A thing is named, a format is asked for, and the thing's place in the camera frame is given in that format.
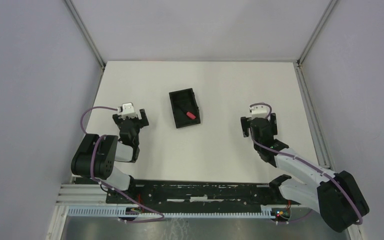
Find red handled screwdriver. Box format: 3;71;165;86
178;105;197;120

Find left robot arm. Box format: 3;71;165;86
70;109;149;191

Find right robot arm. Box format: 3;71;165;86
240;113;370;233

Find black plastic bin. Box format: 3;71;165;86
169;88;201;129

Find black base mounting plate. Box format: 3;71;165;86
105;179;303;215

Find front aluminium extrusion rails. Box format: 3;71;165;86
55;183;356;209

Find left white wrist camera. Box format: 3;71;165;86
117;102;141;120

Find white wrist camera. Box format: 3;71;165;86
117;102;141;120
249;103;270;119

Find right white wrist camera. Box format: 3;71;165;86
249;103;270;119

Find right aluminium frame rail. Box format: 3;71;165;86
293;0;339;170

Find aluminium frame rail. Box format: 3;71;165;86
293;0;339;170
62;0;106;71

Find white slotted cable duct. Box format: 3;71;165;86
66;204;281;220

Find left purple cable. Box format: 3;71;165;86
80;105;165;224

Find left aluminium frame rail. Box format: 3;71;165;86
62;0;106;71

